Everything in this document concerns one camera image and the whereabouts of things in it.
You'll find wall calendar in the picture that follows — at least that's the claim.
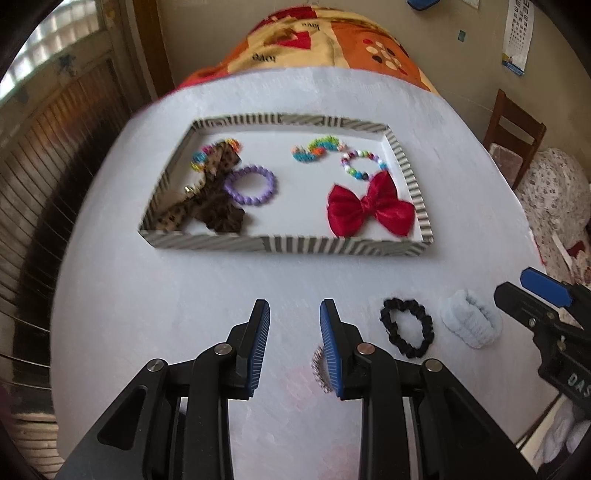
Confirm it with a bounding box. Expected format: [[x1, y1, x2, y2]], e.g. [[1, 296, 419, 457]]
[[501, 0, 537, 77]]

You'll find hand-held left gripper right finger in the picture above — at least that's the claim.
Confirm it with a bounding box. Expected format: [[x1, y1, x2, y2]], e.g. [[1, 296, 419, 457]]
[[320, 298, 529, 480]]

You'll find red satin hair bow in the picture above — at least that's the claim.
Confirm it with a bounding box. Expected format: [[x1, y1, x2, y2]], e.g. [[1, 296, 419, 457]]
[[326, 172, 415, 239]]

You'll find pink chair cushion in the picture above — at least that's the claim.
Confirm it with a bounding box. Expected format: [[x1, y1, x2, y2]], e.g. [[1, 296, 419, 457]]
[[489, 143, 523, 178]]

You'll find white embossed tablecloth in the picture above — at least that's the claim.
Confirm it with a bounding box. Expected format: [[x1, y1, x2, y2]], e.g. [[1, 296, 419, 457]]
[[48, 65, 570, 480]]

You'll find rainbow spiky bracelet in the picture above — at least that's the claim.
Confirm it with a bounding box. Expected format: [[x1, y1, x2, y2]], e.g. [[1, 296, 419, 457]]
[[292, 135, 343, 165]]

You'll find window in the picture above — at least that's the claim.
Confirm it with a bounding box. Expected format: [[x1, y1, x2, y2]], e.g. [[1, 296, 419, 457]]
[[0, 0, 118, 100]]

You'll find wooden chair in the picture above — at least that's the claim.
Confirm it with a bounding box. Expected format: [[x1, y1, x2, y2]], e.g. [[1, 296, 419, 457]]
[[481, 89, 548, 191]]

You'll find black scrunchie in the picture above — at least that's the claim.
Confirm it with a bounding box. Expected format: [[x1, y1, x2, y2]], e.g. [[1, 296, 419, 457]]
[[379, 298, 435, 360]]

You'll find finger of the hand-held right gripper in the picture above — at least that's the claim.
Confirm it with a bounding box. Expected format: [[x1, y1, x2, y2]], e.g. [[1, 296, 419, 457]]
[[519, 268, 578, 310], [493, 282, 555, 329]]

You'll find striped shallow box tray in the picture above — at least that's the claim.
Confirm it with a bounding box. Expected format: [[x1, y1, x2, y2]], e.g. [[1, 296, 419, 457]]
[[139, 113, 435, 257]]

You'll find purple bead bracelet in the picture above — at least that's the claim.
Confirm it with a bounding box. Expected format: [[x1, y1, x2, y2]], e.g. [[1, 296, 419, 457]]
[[224, 165, 279, 206]]

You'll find rainbow bead bracelet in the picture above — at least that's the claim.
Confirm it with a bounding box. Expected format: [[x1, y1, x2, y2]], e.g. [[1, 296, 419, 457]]
[[190, 138, 243, 174]]

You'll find floral quilt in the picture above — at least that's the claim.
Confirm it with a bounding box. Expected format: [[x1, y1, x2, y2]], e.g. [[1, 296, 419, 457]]
[[514, 148, 591, 288]]

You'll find orange printed blanket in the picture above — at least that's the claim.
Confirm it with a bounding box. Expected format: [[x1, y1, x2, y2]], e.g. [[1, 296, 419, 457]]
[[175, 4, 443, 96]]

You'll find multicolour round bead bracelet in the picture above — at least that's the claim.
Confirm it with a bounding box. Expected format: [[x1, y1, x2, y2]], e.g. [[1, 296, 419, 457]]
[[340, 148, 391, 182]]

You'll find brown dotted hair bow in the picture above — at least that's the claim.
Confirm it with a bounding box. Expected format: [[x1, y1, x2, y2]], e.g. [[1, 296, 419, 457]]
[[154, 138, 247, 234]]

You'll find dark red cushion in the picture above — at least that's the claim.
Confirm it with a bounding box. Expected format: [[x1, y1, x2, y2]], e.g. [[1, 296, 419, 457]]
[[568, 240, 591, 273]]

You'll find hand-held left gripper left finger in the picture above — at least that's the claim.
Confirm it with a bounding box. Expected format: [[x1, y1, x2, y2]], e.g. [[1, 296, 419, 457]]
[[60, 299, 271, 480]]

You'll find white fluffy scrunchie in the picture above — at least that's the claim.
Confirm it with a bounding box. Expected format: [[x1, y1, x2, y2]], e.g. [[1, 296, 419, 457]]
[[440, 288, 502, 350]]

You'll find wooden slatted door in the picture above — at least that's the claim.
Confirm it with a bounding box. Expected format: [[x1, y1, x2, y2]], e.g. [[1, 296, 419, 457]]
[[0, 46, 155, 462]]

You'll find person's right hand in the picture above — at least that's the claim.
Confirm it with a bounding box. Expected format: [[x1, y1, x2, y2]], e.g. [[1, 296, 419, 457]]
[[542, 405, 586, 465]]

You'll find rhinestone hair clip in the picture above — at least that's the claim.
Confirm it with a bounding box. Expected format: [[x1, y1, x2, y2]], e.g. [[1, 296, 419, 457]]
[[310, 346, 335, 394]]

